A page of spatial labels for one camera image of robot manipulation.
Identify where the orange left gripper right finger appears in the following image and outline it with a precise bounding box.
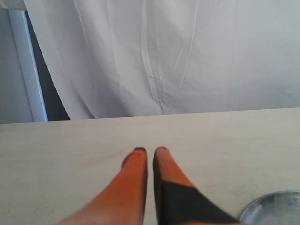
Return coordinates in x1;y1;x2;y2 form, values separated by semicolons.
153;147;243;225

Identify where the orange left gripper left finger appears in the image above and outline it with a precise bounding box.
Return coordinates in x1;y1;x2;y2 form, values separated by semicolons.
59;147;148;225

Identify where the round silver metal plate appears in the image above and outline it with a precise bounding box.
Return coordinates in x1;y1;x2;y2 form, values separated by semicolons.
239;191;300;225

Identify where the white backdrop cloth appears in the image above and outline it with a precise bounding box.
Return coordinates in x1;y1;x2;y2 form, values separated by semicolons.
25;0;300;120

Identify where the white vertical frame post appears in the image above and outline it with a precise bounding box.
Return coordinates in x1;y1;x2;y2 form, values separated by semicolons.
8;9;48;122

